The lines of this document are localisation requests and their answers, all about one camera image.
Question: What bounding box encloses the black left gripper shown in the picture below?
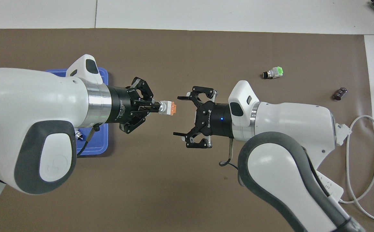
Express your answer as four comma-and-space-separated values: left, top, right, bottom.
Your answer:
105, 77, 161, 134

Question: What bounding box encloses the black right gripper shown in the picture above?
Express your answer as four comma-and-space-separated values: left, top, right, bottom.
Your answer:
173, 86, 234, 149

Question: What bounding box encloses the orange block selector switch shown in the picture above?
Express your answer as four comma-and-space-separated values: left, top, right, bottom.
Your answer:
158, 101, 178, 116

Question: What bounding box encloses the blue plastic tray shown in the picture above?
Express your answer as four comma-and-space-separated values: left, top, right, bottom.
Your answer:
45, 67, 109, 158

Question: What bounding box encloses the brown table mat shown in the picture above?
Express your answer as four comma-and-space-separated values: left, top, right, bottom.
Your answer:
0, 28, 374, 232

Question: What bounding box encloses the small black terminal block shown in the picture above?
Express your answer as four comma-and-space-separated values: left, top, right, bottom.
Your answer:
333, 87, 348, 101

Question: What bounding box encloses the white power strip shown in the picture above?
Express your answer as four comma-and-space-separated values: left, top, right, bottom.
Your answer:
316, 171, 344, 207

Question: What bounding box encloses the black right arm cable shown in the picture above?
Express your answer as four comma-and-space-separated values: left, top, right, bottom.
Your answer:
219, 138, 241, 171

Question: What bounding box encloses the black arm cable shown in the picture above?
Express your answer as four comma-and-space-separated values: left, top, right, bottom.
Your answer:
219, 138, 241, 171
77, 124, 100, 157

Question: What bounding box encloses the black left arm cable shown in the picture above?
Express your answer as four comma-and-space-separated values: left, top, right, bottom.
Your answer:
77, 124, 100, 157

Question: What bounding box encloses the white power strip cable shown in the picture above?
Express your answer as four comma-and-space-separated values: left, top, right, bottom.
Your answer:
338, 84, 374, 223

